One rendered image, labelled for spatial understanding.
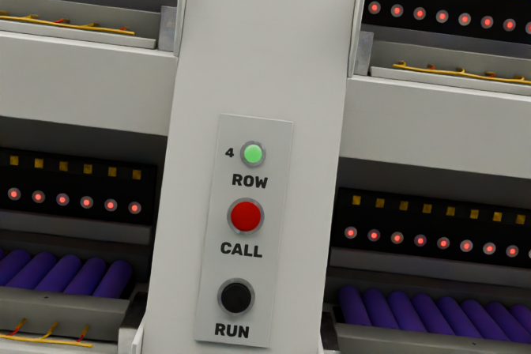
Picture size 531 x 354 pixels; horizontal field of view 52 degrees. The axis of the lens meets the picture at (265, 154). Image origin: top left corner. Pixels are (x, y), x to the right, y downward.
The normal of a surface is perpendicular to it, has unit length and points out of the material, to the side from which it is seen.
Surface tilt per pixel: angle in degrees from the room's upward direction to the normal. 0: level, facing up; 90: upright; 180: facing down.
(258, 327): 90
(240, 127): 90
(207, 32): 90
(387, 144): 105
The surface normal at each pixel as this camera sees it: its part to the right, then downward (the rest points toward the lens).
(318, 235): 0.04, -0.06
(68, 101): 0.00, 0.21
